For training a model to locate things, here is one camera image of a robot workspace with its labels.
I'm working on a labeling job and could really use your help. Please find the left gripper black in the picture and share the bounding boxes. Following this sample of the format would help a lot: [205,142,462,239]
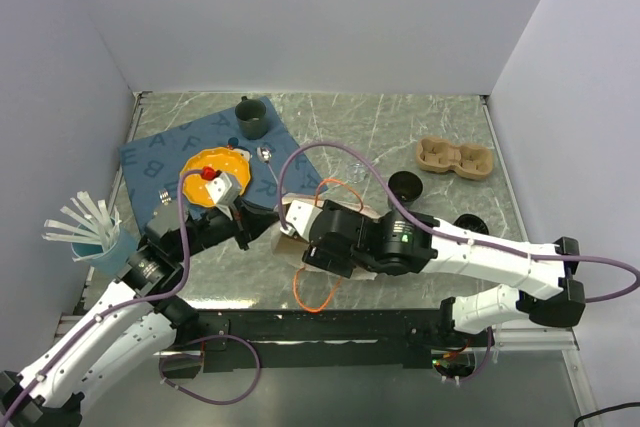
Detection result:
[172,193,282,261]

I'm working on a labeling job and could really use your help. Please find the cream paper bag orange handles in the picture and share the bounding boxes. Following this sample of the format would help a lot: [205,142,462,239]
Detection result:
[269,177,386,313]

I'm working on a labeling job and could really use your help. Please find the brown pulp cup carrier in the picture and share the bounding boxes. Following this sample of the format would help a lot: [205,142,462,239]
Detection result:
[273,235,307,260]

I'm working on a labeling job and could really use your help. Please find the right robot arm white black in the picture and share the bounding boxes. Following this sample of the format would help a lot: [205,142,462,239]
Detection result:
[285,201,586,346]

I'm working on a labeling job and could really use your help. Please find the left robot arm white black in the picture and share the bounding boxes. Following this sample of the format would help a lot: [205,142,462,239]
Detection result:
[1,200,280,426]

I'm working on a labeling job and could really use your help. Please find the blue alphabet placemat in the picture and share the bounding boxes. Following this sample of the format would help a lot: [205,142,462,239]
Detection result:
[119,96,299,228]

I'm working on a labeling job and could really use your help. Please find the yellow dotted plate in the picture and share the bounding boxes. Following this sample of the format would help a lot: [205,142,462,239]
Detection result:
[180,147,251,208]

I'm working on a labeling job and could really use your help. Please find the silver spoon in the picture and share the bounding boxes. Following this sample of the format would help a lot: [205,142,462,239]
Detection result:
[256,146,279,184]

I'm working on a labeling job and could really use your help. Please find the clear plastic cup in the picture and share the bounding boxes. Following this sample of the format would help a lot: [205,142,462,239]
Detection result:
[346,162,369,184]

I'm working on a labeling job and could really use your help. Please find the silver fork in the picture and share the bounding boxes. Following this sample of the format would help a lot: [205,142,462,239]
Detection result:
[158,188,172,205]

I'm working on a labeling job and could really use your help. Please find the dark green mug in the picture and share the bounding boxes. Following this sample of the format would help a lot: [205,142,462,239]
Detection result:
[234,96,269,140]

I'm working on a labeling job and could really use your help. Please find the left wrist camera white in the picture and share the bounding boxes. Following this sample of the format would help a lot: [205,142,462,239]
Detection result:
[201,167,242,220]

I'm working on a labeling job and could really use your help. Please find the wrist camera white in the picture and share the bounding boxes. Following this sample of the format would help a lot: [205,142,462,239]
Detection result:
[201,167,242,220]
[280,200,322,242]

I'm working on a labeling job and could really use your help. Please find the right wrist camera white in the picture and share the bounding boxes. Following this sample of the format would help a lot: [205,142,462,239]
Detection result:
[280,200,322,242]

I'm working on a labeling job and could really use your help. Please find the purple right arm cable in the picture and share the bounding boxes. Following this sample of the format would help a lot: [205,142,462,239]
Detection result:
[276,141,640,304]

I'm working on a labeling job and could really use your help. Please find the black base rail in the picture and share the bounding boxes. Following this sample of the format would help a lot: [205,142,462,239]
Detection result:
[169,309,494,373]

